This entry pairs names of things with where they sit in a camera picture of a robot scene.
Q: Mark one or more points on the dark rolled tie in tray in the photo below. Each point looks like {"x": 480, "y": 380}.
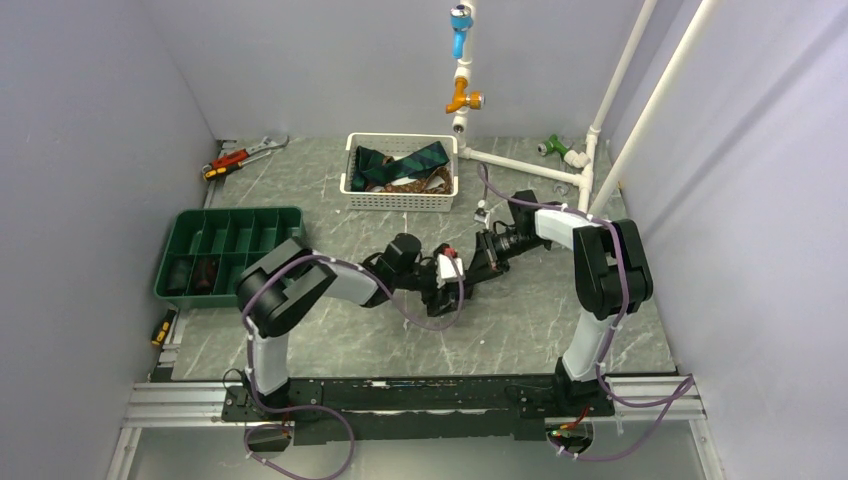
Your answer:
{"x": 178, "y": 277}

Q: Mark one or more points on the white pvc pipe frame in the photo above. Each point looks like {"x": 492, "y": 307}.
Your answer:
{"x": 584, "y": 179}

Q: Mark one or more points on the brown patterned tie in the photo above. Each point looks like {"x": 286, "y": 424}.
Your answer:
{"x": 438, "y": 181}

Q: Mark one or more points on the navy brown striped tie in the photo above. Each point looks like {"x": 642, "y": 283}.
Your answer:
{"x": 459, "y": 292}

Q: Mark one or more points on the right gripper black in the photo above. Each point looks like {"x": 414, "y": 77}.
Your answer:
{"x": 487, "y": 262}

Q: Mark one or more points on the orange valve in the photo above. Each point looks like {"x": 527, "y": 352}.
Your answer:
{"x": 463, "y": 97}

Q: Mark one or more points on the yellow black screwdriver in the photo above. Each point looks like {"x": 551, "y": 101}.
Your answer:
{"x": 163, "y": 328}

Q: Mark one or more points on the red handled adjustable wrench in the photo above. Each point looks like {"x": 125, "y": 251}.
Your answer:
{"x": 236, "y": 160}

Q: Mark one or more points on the green valve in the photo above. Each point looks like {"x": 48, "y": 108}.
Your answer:
{"x": 552, "y": 145}

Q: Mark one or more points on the green compartment tray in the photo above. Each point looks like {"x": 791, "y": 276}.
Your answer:
{"x": 237, "y": 236}

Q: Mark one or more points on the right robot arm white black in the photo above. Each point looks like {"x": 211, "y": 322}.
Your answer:
{"x": 612, "y": 279}

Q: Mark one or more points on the blue valve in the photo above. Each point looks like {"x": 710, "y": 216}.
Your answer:
{"x": 461, "y": 20}

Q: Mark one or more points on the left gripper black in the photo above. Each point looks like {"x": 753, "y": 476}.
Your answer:
{"x": 434, "y": 305}

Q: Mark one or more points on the aluminium rail frame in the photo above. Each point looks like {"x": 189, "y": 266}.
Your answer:
{"x": 650, "y": 399}

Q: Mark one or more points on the maroon rolled tie in tray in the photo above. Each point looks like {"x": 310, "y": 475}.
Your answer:
{"x": 204, "y": 275}

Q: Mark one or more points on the white plastic basket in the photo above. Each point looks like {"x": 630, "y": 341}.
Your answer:
{"x": 397, "y": 145}

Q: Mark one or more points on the green striped tie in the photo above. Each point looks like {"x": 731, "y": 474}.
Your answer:
{"x": 372, "y": 167}

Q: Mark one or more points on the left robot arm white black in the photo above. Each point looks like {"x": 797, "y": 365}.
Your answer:
{"x": 276, "y": 293}

